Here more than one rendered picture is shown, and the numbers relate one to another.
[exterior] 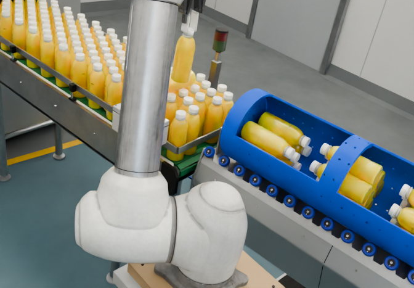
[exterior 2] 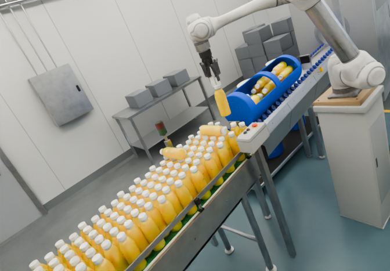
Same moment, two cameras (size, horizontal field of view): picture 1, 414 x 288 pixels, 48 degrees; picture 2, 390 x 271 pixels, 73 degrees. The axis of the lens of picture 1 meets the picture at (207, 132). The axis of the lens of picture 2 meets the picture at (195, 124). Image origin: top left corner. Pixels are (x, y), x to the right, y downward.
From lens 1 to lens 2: 2.24 m
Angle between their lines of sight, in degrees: 67
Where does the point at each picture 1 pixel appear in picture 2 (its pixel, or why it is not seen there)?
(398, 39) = (64, 155)
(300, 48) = (14, 222)
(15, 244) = not seen: outside the picture
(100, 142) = (231, 199)
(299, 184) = (275, 93)
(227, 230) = not seen: hidden behind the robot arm
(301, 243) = (285, 113)
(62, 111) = (201, 231)
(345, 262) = (291, 102)
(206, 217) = not seen: hidden behind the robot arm
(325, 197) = (280, 87)
